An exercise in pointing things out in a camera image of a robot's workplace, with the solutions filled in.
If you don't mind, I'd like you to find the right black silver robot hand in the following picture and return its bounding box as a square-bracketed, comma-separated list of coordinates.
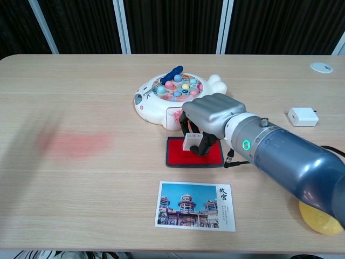
[180, 94, 247, 157]

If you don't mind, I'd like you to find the small red white stamp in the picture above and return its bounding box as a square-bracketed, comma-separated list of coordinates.
[182, 132, 202, 152]

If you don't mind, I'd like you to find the blue toy hammer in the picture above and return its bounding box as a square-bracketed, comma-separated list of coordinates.
[143, 65, 184, 96]

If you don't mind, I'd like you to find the red ink pad black case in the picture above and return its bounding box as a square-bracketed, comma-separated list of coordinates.
[164, 136, 225, 169]

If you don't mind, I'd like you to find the white fish-shaped fishing toy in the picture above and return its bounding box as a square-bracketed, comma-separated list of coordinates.
[133, 73, 228, 128]

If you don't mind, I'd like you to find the white power adapter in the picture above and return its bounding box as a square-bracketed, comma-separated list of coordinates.
[287, 107, 320, 128]

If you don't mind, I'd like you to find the palace photo postcard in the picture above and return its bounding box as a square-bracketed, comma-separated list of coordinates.
[154, 181, 237, 233]

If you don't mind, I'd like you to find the yellow toy fruit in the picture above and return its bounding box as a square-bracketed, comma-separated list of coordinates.
[298, 200, 344, 235]

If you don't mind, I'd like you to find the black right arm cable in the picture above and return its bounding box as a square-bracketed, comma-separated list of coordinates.
[223, 145, 345, 168]

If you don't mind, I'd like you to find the white aluminium partition post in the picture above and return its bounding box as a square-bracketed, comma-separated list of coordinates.
[113, 0, 132, 55]
[215, 0, 234, 55]
[27, 0, 60, 55]
[330, 39, 345, 56]

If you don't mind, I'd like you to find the white table cable grommet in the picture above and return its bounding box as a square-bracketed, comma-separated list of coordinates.
[309, 62, 335, 74]

